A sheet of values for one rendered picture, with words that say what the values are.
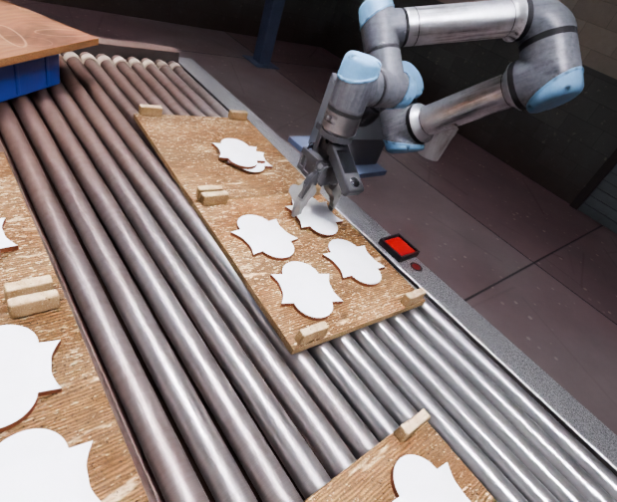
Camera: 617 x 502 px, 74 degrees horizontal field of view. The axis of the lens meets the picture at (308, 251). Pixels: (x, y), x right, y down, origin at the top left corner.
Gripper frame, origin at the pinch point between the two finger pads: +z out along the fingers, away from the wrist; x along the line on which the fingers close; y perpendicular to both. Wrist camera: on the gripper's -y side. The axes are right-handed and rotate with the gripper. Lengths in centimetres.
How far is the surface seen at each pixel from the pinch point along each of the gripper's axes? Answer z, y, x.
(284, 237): 0.6, -5.7, 12.1
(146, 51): -1, 100, 7
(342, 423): 4.6, -43.5, 24.1
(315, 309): 1.0, -25.0, 17.4
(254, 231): 0.5, -2.5, 17.7
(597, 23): -69, 157, -456
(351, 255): 0.8, -14.6, -0.2
